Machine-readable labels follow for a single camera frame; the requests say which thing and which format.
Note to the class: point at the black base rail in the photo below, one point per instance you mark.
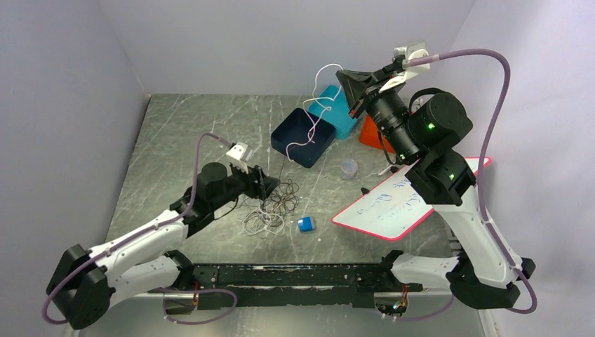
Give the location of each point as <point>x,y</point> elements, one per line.
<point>355,284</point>

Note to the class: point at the blue grey block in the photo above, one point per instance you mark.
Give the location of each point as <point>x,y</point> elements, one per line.
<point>306,224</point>

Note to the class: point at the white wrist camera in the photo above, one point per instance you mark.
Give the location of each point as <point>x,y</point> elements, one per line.
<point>238,156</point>
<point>403,55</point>

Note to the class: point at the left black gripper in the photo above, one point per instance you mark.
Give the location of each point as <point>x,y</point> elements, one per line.
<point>264,184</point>

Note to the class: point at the orange box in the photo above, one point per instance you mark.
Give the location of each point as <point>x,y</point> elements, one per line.
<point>368,136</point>

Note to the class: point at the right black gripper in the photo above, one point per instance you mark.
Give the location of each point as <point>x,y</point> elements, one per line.
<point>354,83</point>

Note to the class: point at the clear paperclip jar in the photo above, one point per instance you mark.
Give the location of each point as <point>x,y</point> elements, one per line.
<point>348,169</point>

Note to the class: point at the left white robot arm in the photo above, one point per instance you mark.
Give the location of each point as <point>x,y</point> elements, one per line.
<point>88,282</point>

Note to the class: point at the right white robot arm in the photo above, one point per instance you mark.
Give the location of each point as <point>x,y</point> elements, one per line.
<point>484,275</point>

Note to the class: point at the teal box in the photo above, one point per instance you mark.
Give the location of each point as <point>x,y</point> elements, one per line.
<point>332,105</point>

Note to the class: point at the navy blue box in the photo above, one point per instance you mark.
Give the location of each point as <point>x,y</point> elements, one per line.
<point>303,136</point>

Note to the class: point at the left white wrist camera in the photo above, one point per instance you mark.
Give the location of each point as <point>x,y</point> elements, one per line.
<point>238,156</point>

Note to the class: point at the pink framed whiteboard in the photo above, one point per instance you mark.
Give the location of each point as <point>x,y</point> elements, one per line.
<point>393,208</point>

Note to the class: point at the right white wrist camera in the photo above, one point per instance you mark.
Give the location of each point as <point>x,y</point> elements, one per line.
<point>403,55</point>

